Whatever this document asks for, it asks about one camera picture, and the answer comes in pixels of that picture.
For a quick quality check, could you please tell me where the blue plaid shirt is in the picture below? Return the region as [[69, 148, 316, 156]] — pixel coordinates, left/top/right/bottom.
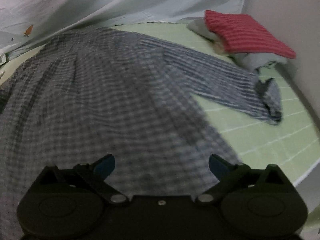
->
[[0, 26, 283, 240]]

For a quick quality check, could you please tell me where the green grid mat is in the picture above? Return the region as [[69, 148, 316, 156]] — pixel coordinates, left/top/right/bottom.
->
[[0, 22, 320, 240]]

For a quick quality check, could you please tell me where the light grey folded garment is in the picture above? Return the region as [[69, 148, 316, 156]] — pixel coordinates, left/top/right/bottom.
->
[[187, 18, 287, 72]]

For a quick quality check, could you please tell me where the red knitted folded garment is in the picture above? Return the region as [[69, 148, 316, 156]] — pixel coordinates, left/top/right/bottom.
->
[[204, 10, 296, 59]]

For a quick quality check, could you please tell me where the light blue carrot-print curtain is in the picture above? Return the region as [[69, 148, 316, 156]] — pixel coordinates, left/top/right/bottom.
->
[[1, 0, 245, 63]]

